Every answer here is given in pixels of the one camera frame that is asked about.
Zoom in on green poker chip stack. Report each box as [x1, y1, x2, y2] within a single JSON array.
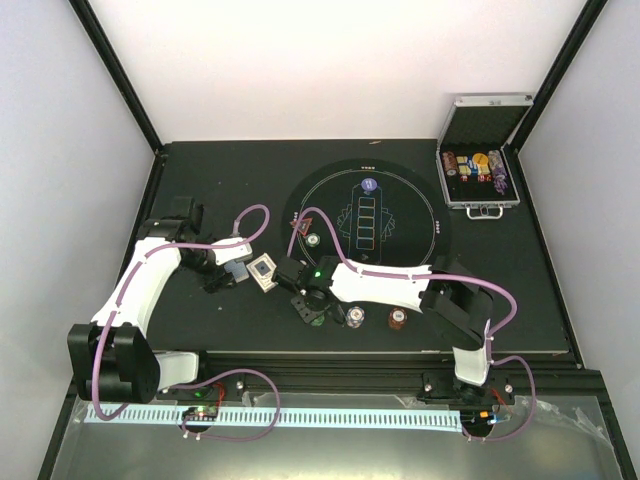
[[310, 315, 325, 327]]

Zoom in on blue orange poker chip stack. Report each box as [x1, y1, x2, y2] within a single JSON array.
[[345, 306, 365, 329]]

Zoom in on blue playing card deck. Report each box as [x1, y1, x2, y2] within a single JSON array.
[[224, 260, 250, 283]]

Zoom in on green poker chips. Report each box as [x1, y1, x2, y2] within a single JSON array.
[[305, 233, 320, 247]]

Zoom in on white playing card box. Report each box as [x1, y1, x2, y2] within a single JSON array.
[[247, 253, 277, 293]]

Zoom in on red triangular marker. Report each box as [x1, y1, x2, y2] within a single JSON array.
[[290, 217, 313, 237]]

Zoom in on purple small blind button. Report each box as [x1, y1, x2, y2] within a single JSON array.
[[360, 177, 378, 195]]

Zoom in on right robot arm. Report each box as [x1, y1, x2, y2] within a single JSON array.
[[271, 256, 493, 403]]

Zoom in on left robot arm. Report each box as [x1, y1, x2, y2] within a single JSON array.
[[67, 197, 252, 404]]

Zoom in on brown poker chip stack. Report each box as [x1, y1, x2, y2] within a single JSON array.
[[388, 307, 408, 330]]

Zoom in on round black poker mat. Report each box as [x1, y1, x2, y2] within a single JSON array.
[[281, 159, 452, 267]]

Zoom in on brown chips row in case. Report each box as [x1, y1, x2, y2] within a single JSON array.
[[441, 151, 459, 177]]

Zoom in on aluminium poker case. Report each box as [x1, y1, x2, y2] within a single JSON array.
[[436, 93, 533, 221]]

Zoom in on yellow button in case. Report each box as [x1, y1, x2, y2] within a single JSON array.
[[472, 153, 489, 167]]

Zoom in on purple chips row in case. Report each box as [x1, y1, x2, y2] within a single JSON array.
[[488, 150, 508, 195]]

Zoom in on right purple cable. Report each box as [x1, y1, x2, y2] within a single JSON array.
[[286, 206, 537, 445]]

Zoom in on purple cable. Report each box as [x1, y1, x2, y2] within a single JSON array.
[[92, 203, 280, 443], [286, 206, 537, 445]]

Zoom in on white slotted cable duct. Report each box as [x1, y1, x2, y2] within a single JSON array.
[[112, 404, 462, 433]]

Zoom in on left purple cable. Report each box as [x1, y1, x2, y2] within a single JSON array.
[[92, 203, 280, 443]]

